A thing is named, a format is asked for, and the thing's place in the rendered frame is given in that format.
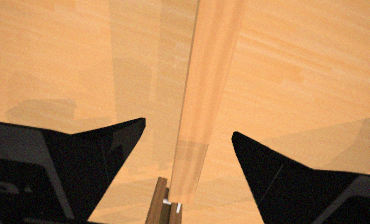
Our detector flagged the brown wooden post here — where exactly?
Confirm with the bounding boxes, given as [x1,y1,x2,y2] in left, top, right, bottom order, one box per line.
[144,177,183,224]

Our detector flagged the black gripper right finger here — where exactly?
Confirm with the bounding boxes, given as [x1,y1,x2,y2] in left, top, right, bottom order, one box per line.
[231,131,370,224]

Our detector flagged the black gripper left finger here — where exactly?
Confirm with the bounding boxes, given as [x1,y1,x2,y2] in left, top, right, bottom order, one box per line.
[0,117,146,221]

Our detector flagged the light wooden rail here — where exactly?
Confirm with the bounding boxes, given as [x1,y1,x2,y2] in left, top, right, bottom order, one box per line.
[168,0,248,213]

